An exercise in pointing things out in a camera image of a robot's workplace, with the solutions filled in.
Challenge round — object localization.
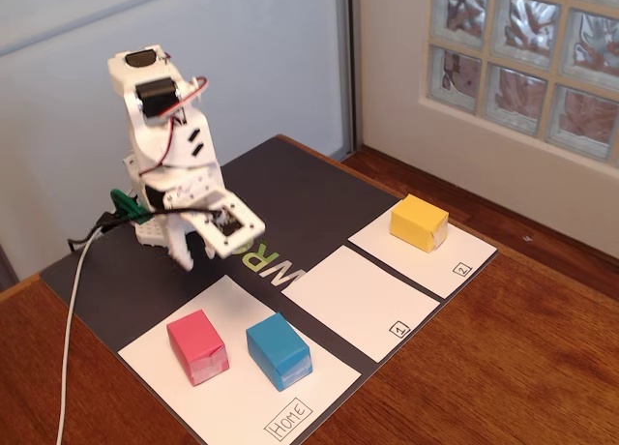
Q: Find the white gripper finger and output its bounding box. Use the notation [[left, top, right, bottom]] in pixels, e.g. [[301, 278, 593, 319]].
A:
[[165, 223, 195, 273], [194, 235, 217, 261]]

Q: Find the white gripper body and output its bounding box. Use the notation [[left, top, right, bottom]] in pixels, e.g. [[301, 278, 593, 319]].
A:
[[138, 162, 226, 232]]

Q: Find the red paper box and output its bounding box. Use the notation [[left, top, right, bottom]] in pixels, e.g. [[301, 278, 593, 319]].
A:
[[166, 309, 231, 387]]

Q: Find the blue paper box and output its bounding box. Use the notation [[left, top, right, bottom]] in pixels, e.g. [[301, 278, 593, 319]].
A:
[[245, 311, 312, 393]]

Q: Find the white sheet labelled HOME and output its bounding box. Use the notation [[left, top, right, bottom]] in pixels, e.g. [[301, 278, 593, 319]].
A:
[[117, 274, 363, 441]]

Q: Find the yellow paper box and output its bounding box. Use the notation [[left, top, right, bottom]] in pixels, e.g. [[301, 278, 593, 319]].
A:
[[389, 193, 450, 253]]

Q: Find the green clamp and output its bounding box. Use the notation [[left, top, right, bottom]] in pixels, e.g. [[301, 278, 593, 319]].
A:
[[109, 188, 154, 223]]

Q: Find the black mat with WROB print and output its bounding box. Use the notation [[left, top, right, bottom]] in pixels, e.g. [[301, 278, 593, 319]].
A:
[[39, 134, 500, 445]]

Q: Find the white sheet labelled 1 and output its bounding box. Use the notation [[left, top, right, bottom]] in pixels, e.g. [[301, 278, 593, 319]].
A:
[[280, 244, 441, 364]]

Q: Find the white sheet labelled 2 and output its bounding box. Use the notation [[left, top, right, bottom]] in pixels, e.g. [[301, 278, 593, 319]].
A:
[[346, 207, 499, 300]]

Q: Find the glass block window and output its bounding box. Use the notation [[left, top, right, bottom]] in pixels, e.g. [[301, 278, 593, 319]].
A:
[[427, 0, 619, 163]]

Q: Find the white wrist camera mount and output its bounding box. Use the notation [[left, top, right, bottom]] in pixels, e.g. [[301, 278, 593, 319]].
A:
[[181, 191, 267, 260]]

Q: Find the black camera cable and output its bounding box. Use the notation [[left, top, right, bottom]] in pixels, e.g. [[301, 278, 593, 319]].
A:
[[67, 200, 228, 253]]

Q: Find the white cable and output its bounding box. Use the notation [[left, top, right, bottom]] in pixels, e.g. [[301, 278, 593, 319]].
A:
[[55, 227, 105, 445]]

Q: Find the grey metal door frame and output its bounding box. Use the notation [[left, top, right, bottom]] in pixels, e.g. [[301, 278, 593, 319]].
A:
[[333, 0, 362, 159]]

